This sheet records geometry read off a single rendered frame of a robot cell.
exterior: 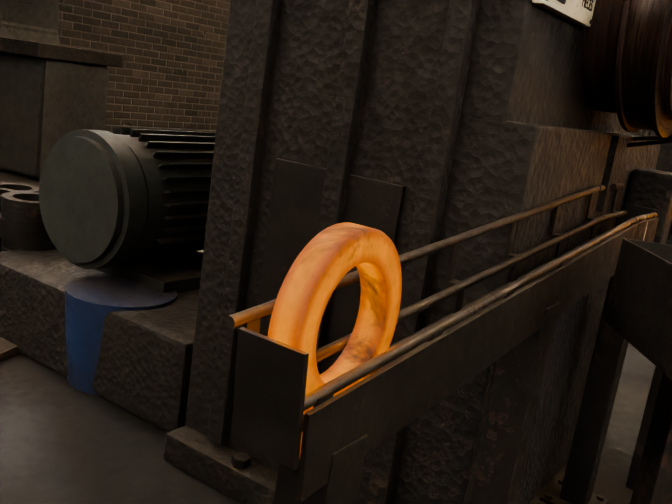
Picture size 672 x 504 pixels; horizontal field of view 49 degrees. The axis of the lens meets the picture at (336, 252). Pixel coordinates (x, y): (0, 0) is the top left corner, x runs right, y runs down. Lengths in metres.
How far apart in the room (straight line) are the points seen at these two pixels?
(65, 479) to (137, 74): 6.97
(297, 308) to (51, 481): 1.18
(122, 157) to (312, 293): 1.44
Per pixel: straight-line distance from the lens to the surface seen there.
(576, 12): 1.44
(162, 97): 8.69
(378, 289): 0.74
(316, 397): 0.65
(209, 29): 9.12
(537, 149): 1.26
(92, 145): 2.06
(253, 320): 0.68
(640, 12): 1.49
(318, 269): 0.63
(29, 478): 1.75
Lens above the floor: 0.89
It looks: 13 degrees down
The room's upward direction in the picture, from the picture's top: 8 degrees clockwise
